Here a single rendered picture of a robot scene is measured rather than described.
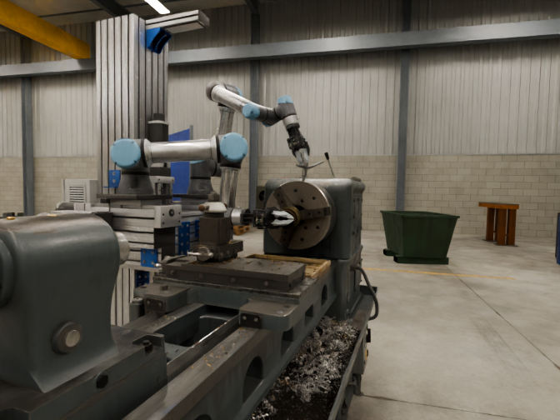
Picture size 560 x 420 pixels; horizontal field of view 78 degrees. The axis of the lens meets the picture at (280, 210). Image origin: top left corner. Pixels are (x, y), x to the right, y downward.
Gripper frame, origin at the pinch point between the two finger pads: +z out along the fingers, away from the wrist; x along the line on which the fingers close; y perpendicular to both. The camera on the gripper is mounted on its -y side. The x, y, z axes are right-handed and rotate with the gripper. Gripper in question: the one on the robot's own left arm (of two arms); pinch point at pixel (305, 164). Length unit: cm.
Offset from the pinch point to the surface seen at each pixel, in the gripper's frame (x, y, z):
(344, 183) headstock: 15.9, 1.5, 15.3
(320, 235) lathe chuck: 1.7, 18.2, 35.1
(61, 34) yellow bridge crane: -858, -700, -830
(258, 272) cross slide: 0, 84, 38
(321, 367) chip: -3, 52, 78
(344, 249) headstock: 6.7, 2.4, 45.3
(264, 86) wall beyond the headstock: -298, -948, -470
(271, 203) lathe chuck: -16.4, 18.2, 14.8
